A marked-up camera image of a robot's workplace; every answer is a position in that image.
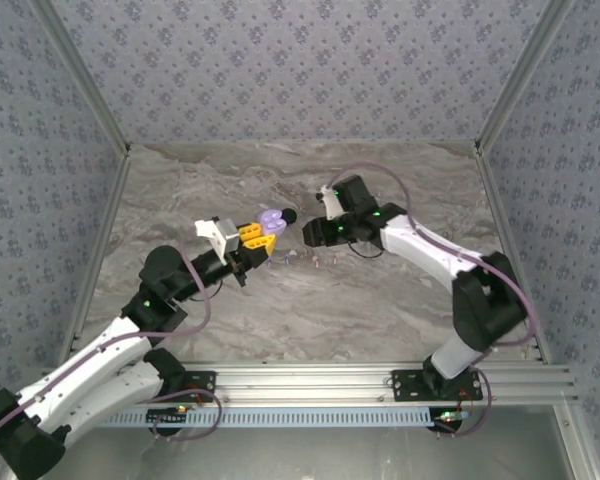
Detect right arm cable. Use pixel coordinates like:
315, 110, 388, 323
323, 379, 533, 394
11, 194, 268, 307
327, 162, 539, 374

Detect perforated cable duct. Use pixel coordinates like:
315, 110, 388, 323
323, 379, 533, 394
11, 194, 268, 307
97, 405, 439, 430

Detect aluminium frame post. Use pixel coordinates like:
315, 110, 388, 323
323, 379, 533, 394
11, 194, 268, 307
29, 0, 132, 156
479, 0, 576, 146

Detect small controller board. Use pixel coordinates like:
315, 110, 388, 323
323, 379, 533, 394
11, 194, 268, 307
147, 405, 189, 436
432, 407, 469, 434

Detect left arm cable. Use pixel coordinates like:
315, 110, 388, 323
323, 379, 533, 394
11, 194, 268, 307
0, 244, 214, 459

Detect base cable loop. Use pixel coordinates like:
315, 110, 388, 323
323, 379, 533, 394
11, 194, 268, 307
152, 387, 223, 442
432, 368, 494, 439

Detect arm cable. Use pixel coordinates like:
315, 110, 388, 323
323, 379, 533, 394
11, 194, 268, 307
0, 244, 214, 459
327, 162, 539, 374

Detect aluminium table side rail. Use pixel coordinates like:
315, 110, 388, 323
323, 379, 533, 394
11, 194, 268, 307
57, 147, 134, 364
474, 142, 554, 364

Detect purple toy figure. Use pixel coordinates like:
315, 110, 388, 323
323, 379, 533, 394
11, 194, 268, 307
257, 207, 289, 237

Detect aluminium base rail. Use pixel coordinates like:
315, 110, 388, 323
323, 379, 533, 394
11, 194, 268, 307
42, 362, 579, 407

